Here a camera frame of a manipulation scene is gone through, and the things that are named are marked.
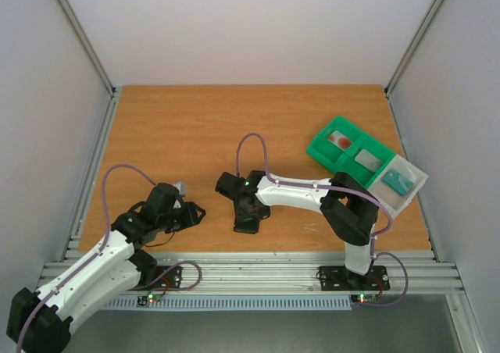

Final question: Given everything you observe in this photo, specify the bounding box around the grey card in tray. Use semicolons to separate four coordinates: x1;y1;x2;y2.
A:
355;149;383;173

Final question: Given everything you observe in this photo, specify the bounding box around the right aluminium corner post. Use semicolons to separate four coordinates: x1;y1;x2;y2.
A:
384;0;446;99

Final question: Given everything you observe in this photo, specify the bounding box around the controller board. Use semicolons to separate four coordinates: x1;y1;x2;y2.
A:
136;294;163;307
351;293;380;305

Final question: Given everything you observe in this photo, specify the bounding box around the teal card in bin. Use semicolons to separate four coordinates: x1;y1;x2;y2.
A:
382;169;414;196

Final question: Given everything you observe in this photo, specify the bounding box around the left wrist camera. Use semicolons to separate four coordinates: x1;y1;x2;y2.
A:
174;182;187;197

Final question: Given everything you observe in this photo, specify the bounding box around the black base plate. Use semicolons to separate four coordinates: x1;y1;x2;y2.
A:
132;266;183;291
316;266;391;291

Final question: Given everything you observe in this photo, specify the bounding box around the aluminium corner post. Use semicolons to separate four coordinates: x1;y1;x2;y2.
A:
56;0;116;98
384;0;446;99

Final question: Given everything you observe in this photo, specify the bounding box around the green plastic sorting tray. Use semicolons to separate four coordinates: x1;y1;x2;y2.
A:
306;116;396;189

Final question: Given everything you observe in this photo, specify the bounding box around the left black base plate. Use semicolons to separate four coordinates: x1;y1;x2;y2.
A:
132;266;183;291

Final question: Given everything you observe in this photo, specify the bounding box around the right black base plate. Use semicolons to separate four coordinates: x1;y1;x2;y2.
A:
316;266;391;291

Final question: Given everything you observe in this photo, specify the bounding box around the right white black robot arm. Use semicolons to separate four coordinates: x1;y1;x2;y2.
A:
215;170;380;288

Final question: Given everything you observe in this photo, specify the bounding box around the right controller board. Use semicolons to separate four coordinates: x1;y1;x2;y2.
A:
351;293;380;305

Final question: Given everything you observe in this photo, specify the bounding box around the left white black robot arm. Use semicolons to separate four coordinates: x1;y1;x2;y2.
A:
6;183;205;352

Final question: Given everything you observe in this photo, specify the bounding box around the clear plastic bin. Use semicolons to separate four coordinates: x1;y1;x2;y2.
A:
368;155;429;219

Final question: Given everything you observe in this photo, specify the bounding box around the left aluminium corner post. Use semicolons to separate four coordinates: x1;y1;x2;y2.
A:
56;0;116;98

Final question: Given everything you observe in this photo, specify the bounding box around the grey slotted cable duct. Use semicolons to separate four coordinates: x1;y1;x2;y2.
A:
103;294;352;312

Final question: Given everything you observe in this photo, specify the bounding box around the red white card in tray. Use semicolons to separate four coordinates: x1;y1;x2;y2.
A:
327;130;352;152

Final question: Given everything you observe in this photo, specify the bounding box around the black leather card holder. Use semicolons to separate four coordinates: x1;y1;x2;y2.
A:
233;206;270;234

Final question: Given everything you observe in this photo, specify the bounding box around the left controller board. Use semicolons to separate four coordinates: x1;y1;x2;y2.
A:
136;294;163;307

